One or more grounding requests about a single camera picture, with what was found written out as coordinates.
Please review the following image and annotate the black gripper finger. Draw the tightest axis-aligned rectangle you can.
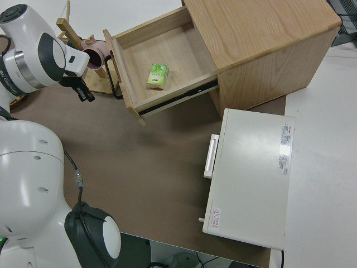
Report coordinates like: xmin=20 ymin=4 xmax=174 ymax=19
xmin=74 ymin=83 xmax=96 ymax=103

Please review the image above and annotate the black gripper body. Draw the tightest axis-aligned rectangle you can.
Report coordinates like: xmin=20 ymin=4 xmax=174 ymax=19
xmin=60 ymin=73 xmax=84 ymax=89

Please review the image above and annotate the wooden drawer with black handle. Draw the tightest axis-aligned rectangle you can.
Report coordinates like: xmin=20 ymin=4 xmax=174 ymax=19
xmin=102 ymin=6 xmax=219 ymax=128

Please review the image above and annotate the wooden mug rack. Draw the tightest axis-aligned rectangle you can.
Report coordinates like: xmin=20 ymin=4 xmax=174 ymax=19
xmin=55 ymin=18 xmax=118 ymax=95

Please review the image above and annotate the pink mug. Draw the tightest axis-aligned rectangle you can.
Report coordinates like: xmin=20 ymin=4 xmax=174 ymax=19
xmin=80 ymin=38 xmax=112 ymax=70

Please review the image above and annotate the green tissue pack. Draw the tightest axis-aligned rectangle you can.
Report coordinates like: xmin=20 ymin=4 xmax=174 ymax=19
xmin=146 ymin=63 xmax=171 ymax=90

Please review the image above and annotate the brown table mat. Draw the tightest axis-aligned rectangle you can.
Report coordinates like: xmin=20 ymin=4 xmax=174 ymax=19
xmin=0 ymin=35 xmax=288 ymax=268

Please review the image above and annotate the white toaster oven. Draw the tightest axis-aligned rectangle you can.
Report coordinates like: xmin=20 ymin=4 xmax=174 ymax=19
xmin=198 ymin=108 xmax=296 ymax=251

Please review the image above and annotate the light wooden cabinet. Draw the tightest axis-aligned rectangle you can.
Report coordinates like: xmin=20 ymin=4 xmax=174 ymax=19
xmin=181 ymin=0 xmax=342 ymax=111

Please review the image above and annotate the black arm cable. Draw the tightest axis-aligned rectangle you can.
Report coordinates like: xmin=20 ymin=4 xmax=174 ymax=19
xmin=0 ymin=35 xmax=112 ymax=268

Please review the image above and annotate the black wire rack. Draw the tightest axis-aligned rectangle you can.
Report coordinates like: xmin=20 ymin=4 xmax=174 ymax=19
xmin=326 ymin=0 xmax=357 ymax=50

